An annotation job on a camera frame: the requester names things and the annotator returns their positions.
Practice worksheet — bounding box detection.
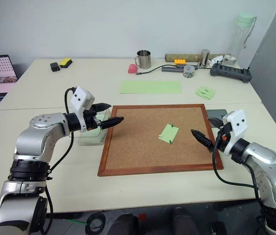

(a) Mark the steel cylinder tumbler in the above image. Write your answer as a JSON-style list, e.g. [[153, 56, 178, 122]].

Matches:
[[197, 48, 211, 69]]

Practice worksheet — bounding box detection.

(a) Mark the green sticky note pad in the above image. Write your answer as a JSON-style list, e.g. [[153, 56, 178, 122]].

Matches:
[[194, 86, 216, 101]]

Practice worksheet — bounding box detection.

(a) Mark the olive wooden strip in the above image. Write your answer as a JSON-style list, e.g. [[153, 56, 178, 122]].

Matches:
[[165, 53, 227, 62]]

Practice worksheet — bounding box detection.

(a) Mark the dark grey handheld controller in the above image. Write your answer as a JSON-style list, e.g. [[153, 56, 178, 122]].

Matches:
[[209, 62, 253, 84]]

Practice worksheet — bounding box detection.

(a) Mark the clear bottle green lid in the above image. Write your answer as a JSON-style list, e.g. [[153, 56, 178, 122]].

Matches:
[[228, 13, 257, 62]]

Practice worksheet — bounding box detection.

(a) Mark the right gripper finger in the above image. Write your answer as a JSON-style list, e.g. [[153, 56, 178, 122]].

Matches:
[[190, 129, 214, 151], [207, 117, 225, 130]]

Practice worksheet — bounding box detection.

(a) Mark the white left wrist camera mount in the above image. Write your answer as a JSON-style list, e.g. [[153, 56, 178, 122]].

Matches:
[[69, 86, 95, 133]]

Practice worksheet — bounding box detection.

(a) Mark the coiled black floor cable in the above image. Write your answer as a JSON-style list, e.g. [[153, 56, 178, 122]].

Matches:
[[85, 212, 107, 235]]

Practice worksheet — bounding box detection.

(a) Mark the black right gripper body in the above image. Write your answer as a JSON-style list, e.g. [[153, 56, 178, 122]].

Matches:
[[211, 123, 232, 154]]

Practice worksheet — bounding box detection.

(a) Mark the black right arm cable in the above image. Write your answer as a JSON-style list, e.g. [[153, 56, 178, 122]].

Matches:
[[212, 132, 264, 209]]

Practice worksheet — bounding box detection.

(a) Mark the pink eraser block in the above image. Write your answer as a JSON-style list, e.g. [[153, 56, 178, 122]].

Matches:
[[127, 64, 139, 75]]

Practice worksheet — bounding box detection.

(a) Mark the yellow black sponge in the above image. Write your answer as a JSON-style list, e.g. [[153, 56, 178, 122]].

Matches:
[[59, 58, 73, 69]]

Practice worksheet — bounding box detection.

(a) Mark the black usb cable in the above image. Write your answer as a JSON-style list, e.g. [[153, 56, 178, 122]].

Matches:
[[135, 64, 164, 75]]

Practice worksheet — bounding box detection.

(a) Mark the white plastic gadget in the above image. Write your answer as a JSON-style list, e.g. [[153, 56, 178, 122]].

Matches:
[[210, 55, 225, 67]]

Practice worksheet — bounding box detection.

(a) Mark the round silver tin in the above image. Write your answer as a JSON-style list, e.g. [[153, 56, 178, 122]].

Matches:
[[223, 54, 237, 66]]

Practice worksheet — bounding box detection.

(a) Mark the clear jar of pins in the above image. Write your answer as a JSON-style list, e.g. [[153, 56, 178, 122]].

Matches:
[[183, 65, 195, 79]]

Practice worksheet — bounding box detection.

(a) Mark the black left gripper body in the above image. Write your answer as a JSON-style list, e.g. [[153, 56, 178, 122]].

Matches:
[[82, 104, 104, 132]]

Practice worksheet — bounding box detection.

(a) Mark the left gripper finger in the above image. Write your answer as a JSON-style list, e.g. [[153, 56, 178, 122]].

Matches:
[[100, 117, 125, 129], [92, 102, 112, 112]]

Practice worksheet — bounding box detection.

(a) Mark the grey partition panel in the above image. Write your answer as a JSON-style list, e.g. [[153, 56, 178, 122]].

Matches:
[[247, 0, 276, 177]]

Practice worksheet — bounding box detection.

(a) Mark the clear plastic box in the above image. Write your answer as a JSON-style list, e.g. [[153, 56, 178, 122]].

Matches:
[[77, 107, 112, 146]]

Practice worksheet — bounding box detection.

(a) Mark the stainless steel mug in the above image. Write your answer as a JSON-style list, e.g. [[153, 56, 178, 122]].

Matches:
[[134, 49, 152, 70]]

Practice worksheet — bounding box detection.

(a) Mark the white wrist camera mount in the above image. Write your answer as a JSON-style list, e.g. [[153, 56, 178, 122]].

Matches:
[[69, 86, 95, 133], [222, 109, 248, 156]]

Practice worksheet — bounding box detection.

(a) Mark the long green paper sheet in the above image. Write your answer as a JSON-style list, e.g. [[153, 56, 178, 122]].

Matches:
[[119, 80, 183, 95]]

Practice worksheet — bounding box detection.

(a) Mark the black power adapter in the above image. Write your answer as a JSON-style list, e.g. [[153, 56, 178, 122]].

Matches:
[[49, 62, 61, 73]]

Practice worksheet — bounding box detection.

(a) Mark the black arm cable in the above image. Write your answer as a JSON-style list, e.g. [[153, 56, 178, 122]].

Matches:
[[39, 87, 78, 234], [212, 132, 264, 209]]

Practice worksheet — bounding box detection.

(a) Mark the dark grey flat box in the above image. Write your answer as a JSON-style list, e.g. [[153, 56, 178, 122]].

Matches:
[[206, 109, 228, 120]]

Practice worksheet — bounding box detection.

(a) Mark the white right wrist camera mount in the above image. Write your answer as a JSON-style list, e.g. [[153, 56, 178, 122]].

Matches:
[[222, 109, 248, 156]]

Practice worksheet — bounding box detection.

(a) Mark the green paper note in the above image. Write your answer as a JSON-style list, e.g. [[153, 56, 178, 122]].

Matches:
[[158, 123, 180, 145]]

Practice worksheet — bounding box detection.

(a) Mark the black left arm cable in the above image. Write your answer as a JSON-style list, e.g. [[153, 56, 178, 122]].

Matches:
[[39, 87, 78, 234]]

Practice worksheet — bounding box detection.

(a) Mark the wood framed cork board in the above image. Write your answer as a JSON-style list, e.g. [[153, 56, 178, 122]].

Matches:
[[97, 104, 225, 177]]

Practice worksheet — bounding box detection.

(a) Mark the dark rounded shape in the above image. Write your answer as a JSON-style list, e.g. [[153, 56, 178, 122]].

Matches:
[[108, 212, 139, 235]]

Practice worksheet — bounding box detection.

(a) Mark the grey usb hub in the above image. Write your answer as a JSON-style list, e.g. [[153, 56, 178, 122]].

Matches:
[[161, 65, 185, 73]]

